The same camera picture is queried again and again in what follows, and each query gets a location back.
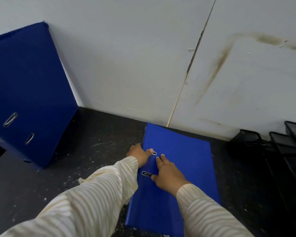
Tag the person's right hand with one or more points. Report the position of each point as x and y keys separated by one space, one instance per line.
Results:
x=169 y=177

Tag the person's left hand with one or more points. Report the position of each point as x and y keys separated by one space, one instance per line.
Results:
x=138 y=155

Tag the person's left thumb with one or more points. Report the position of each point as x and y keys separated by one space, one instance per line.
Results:
x=149 y=152

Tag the person's right thumb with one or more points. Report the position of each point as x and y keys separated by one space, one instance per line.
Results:
x=154 y=177

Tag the person's right middle finger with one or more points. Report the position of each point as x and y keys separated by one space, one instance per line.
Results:
x=165 y=159

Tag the person's left forearm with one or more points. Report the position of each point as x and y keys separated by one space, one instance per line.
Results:
x=88 y=202

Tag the person's right forearm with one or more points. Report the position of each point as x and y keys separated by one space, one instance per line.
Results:
x=204 y=214

